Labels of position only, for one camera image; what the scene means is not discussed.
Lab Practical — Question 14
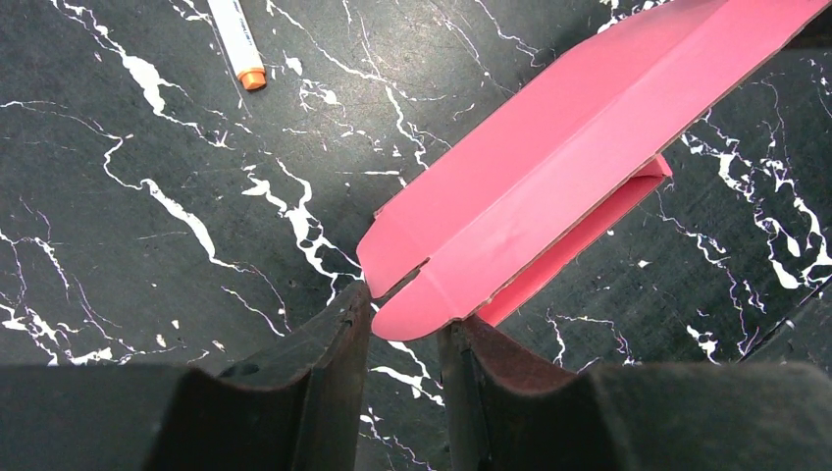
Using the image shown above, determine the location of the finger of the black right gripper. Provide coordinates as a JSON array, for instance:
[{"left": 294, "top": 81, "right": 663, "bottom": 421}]
[{"left": 783, "top": 0, "right": 831, "bottom": 50}]

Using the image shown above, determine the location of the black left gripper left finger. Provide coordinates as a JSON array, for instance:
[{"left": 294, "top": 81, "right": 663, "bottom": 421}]
[{"left": 1, "top": 282, "right": 371, "bottom": 470}]

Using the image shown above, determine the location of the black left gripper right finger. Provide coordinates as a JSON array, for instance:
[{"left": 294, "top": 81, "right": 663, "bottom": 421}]
[{"left": 438, "top": 317, "right": 831, "bottom": 470}]

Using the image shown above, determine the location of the pink cardboard box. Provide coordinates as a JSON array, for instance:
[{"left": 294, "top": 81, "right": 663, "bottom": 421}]
[{"left": 357, "top": 1, "right": 827, "bottom": 341}]

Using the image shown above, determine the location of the orange capped white marker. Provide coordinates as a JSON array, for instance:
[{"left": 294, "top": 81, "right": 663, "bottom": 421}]
[{"left": 207, "top": 0, "right": 267, "bottom": 91}]

